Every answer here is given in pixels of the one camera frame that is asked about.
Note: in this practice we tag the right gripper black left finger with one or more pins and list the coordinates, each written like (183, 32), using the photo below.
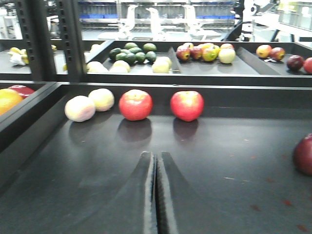
(130, 212)

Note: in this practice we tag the pale peach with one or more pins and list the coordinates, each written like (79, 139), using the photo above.
(103, 99)
(79, 109)

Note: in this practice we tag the dark red apple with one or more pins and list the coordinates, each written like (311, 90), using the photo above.
(302, 155)

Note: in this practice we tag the orange fruit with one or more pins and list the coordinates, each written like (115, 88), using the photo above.
(8, 99)

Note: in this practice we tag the red bell pepper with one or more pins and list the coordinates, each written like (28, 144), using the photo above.
(22, 90)

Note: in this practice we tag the white garlic bulb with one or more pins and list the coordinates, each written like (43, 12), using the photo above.
(17, 60)

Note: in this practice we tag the red apple behind basket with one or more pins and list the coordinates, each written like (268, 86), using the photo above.
(135, 105)

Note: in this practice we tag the black wooden display stand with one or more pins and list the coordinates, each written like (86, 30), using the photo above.
(56, 173)

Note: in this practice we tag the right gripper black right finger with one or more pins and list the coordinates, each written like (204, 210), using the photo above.
(182, 210)

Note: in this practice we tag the red apple right tray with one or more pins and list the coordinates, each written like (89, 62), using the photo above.
(187, 105)

